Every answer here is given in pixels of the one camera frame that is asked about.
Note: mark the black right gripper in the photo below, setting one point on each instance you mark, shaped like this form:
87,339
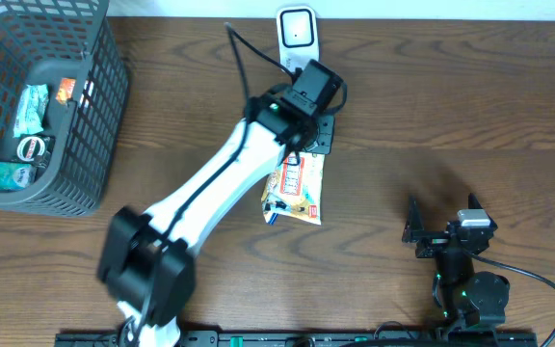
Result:
434,240

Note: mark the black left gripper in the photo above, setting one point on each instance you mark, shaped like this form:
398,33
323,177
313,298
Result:
324,133

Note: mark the yellow snack bag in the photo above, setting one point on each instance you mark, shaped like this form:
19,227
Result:
294,189

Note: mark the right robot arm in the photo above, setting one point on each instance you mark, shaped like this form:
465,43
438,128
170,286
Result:
471,301

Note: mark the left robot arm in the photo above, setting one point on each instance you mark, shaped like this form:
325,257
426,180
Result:
148,260

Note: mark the white barcode scanner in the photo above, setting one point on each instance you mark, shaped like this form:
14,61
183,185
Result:
297,35

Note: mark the orange snack packet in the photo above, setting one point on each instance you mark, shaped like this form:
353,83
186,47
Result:
65,90

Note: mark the light green snack packet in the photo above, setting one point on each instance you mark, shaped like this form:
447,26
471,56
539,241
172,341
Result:
30,110

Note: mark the black round-logo snack packet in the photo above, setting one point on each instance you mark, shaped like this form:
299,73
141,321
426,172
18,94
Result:
35,150

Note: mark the green tissue packet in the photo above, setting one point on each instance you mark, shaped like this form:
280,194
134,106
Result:
16,176

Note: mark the dark grey plastic basket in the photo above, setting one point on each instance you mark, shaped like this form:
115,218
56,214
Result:
41,42

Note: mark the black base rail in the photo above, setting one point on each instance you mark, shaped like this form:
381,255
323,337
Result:
216,339

